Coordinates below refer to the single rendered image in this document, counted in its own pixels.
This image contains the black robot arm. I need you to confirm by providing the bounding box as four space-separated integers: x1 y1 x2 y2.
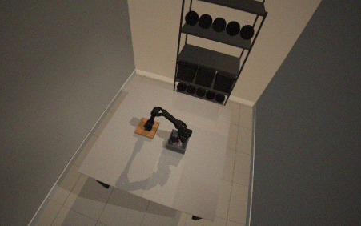
143 107 192 143

